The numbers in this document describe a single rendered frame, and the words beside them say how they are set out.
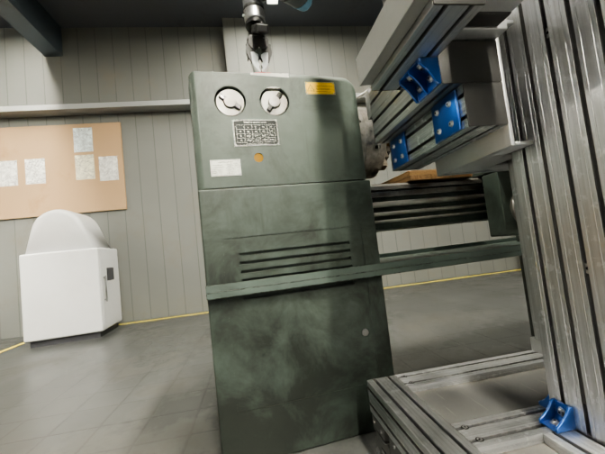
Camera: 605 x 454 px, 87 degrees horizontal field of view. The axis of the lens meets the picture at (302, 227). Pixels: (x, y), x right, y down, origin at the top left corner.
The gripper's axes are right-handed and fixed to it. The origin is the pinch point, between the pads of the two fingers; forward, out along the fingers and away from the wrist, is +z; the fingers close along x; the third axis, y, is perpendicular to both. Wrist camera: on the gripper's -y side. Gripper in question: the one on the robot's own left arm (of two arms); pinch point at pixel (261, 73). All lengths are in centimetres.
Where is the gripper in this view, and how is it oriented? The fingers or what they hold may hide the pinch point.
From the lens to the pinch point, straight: 126.2
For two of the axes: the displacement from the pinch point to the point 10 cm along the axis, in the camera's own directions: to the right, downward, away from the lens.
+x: -9.7, 0.9, -2.4
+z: 1.1, 9.9, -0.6
